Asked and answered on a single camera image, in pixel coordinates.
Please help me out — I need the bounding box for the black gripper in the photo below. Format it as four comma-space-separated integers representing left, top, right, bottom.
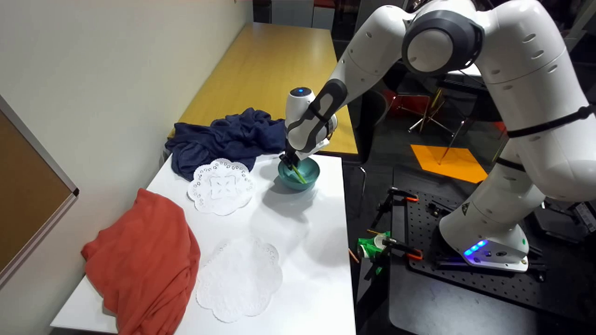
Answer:
277, 148, 300, 174

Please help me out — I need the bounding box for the yellow green pen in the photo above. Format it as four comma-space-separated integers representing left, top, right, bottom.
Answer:
289, 165, 307, 184

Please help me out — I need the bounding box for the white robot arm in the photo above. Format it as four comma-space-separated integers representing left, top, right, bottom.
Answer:
283, 0, 596, 271

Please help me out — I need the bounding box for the teal bowl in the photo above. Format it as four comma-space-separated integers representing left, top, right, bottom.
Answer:
277, 158, 320, 191

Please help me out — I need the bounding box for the navy blue cloth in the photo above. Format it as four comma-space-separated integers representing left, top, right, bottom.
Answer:
166, 107, 285, 180

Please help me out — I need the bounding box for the white paper doily near bowl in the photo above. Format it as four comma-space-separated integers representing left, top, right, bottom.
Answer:
186, 158, 253, 215

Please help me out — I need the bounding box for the white table board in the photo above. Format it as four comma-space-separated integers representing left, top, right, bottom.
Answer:
50, 152, 358, 335

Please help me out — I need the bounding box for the green clamp piece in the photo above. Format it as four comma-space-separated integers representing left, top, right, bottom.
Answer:
358, 232, 389, 258

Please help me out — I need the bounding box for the white paper doily far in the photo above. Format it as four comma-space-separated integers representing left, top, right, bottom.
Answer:
195, 238, 283, 323

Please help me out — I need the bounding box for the orange floor marker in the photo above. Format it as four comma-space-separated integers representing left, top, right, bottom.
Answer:
412, 145, 488, 184

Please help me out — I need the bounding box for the red orange cloth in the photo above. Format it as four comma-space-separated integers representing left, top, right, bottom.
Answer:
82, 189, 201, 335

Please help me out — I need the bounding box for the cork notice board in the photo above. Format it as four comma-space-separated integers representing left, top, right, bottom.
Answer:
0, 96, 80, 286

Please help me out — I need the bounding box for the orange handled clamp rear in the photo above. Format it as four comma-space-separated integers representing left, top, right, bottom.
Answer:
372, 185, 419, 226

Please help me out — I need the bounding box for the orange handled clamp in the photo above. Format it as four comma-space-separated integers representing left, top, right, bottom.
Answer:
372, 185, 419, 226
384, 230, 425, 262

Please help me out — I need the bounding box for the orange handled clamp front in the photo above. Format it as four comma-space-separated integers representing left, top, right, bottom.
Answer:
384, 230, 425, 262

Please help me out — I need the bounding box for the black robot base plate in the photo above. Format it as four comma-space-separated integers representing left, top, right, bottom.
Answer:
389, 165, 596, 335

